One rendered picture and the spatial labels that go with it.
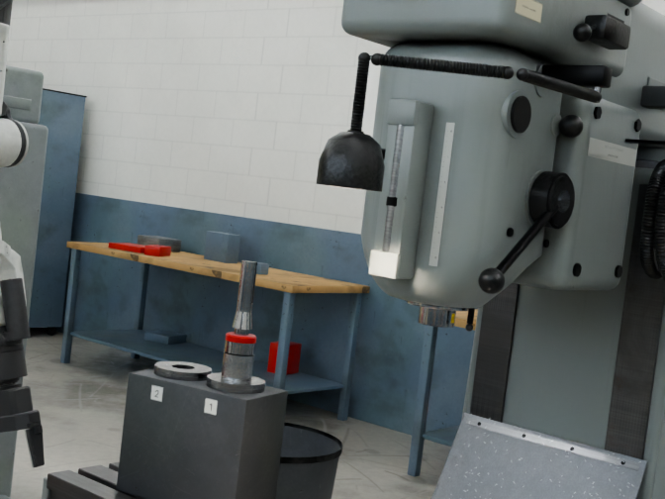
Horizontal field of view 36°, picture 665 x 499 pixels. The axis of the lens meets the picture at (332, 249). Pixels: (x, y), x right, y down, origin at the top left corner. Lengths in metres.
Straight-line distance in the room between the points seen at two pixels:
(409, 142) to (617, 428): 0.62
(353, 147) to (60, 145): 7.57
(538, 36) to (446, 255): 0.28
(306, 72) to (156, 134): 1.57
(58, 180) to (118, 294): 1.05
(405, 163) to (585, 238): 0.30
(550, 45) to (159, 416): 0.79
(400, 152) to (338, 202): 5.63
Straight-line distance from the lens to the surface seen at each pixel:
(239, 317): 1.54
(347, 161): 1.08
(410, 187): 1.20
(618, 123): 1.44
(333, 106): 6.95
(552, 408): 1.66
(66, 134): 8.63
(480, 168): 1.21
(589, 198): 1.38
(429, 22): 1.21
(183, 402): 1.56
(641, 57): 1.52
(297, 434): 3.57
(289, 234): 7.09
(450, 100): 1.22
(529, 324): 1.67
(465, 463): 1.70
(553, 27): 1.26
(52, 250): 8.65
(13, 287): 1.65
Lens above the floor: 1.43
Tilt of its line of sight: 3 degrees down
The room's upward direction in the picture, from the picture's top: 7 degrees clockwise
